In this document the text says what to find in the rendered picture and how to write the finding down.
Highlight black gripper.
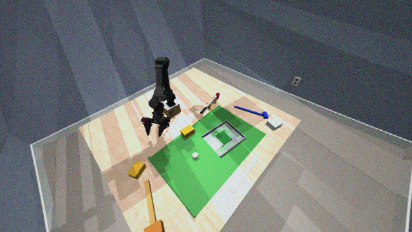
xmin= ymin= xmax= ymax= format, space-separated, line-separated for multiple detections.
xmin=140 ymin=111 xmax=170 ymax=137

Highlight white rectangular block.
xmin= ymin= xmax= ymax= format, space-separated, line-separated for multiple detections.
xmin=266 ymin=117 xmax=283 ymax=131

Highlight green flat mat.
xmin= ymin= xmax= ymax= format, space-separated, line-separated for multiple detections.
xmin=150 ymin=105 xmax=266 ymax=216

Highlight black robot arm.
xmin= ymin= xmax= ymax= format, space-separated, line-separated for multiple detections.
xmin=149 ymin=57 xmax=176 ymax=124

